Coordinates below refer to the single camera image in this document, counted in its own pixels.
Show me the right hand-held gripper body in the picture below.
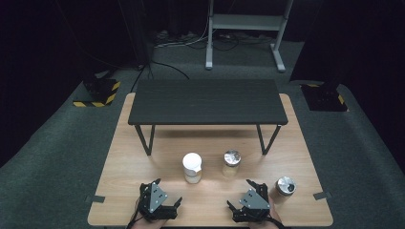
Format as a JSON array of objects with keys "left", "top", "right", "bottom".
[{"left": 232, "top": 182, "right": 271, "bottom": 223}]

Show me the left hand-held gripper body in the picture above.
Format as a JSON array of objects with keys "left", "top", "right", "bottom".
[{"left": 137, "top": 181, "right": 179, "bottom": 222}]

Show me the silver-lidded jar of brown powder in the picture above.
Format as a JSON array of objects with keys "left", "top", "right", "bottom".
[{"left": 269, "top": 176, "right": 298, "bottom": 204}]

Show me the silver-lidded jar of yellow grains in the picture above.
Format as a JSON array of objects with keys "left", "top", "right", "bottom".
[{"left": 222, "top": 149, "right": 243, "bottom": 178}]

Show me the white-lidded glass jar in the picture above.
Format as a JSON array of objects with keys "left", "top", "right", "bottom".
[{"left": 181, "top": 152, "right": 203, "bottom": 184}]

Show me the black shelf with metal legs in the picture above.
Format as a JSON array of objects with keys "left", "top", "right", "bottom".
[{"left": 127, "top": 78, "right": 289, "bottom": 156}]

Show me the person's right hand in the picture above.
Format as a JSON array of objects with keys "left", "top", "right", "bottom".
[{"left": 247, "top": 195, "right": 284, "bottom": 229}]

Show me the person's left hand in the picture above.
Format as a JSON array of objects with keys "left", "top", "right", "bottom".
[{"left": 131, "top": 216, "right": 170, "bottom": 229}]

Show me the black base with yellow stripes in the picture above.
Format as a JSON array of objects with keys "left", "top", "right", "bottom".
[
  {"left": 300, "top": 83, "right": 349, "bottom": 113},
  {"left": 73, "top": 77, "right": 122, "bottom": 109}
]

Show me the grey metal stand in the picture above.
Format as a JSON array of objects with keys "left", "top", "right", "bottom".
[{"left": 204, "top": 0, "right": 294, "bottom": 73}]

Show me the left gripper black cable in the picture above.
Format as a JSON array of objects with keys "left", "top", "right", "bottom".
[{"left": 126, "top": 190, "right": 146, "bottom": 229}]

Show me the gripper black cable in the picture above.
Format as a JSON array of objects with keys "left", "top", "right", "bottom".
[
  {"left": 126, "top": 190, "right": 146, "bottom": 229},
  {"left": 266, "top": 216, "right": 288, "bottom": 229}
]

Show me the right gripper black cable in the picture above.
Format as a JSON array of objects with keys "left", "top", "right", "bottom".
[{"left": 266, "top": 216, "right": 288, "bottom": 229}]

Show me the black floor cable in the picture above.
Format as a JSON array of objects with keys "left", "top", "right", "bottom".
[{"left": 130, "top": 60, "right": 191, "bottom": 94}]

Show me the white cable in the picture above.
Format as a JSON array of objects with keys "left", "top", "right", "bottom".
[{"left": 155, "top": 17, "right": 212, "bottom": 50}]

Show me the bundle of black cables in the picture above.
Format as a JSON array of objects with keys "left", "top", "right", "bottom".
[{"left": 212, "top": 31, "right": 275, "bottom": 52}]

